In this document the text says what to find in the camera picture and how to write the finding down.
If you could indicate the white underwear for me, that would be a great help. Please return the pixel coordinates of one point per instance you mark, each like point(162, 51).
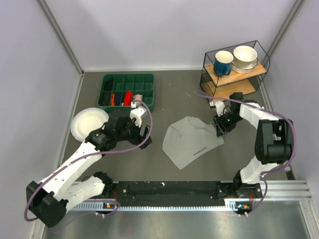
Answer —
point(188, 139)

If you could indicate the orange and blue rolled garment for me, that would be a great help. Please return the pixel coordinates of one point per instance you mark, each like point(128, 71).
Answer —
point(116, 99)

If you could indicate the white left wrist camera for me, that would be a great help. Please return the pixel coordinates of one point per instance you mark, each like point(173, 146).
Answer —
point(137, 113)

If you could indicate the green compartment organizer box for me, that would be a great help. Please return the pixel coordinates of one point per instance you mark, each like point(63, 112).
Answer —
point(118, 91)

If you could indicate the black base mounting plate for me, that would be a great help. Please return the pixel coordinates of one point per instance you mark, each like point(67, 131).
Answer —
point(181, 193)

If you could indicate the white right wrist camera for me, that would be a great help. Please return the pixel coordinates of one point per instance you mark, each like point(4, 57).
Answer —
point(218, 106)

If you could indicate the black wire wooden shelf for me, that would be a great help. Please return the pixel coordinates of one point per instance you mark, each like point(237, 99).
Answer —
point(224, 86)

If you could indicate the pink rolled garment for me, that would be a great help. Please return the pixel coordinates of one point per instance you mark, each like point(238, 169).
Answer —
point(138, 97)

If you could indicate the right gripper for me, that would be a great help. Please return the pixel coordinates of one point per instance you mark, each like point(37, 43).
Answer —
point(221, 127)

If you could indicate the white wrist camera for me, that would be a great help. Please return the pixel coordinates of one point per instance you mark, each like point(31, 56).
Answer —
point(137, 113)
point(218, 106)

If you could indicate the white cable duct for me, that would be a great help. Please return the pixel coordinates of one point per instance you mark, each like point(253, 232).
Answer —
point(225, 206)

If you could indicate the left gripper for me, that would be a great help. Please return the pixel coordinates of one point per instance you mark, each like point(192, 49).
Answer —
point(138, 139)

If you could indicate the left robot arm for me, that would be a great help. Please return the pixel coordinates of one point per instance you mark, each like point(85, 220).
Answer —
point(98, 143)

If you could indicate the red rolled garment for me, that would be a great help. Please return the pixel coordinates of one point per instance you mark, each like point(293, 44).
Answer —
point(127, 98)

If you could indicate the aluminium frame rail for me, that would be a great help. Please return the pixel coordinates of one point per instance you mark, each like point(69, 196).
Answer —
point(284, 190)

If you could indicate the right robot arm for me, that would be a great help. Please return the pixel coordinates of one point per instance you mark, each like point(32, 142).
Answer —
point(274, 143)

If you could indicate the white bowl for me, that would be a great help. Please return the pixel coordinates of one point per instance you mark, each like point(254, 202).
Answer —
point(245, 59)

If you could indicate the white paper plate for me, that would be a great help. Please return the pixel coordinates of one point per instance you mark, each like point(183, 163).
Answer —
point(86, 121)

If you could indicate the blue mug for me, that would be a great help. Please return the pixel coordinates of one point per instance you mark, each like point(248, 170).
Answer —
point(222, 63)

